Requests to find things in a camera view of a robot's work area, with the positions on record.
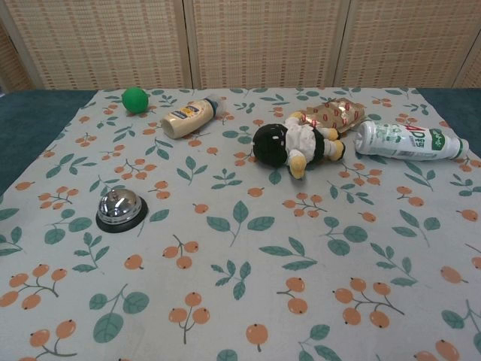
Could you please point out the silver call bell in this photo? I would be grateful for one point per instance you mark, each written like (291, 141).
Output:
(119, 208)

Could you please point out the floral fruit print tablecloth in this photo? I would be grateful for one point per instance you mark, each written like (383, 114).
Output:
(240, 240)

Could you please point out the black and white plush doll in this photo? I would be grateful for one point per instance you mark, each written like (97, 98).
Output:
(292, 143)

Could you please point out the cream mayonnaise squeeze bottle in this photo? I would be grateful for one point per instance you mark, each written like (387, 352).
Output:
(189, 116)

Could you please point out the gold red snack packet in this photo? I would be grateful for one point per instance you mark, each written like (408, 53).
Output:
(336, 113)

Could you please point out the green ball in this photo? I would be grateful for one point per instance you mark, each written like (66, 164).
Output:
(135, 99)

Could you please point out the woven bamboo folding screen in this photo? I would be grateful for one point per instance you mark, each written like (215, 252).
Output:
(240, 41)

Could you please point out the white green drink bottle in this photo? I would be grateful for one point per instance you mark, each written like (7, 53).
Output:
(407, 142)

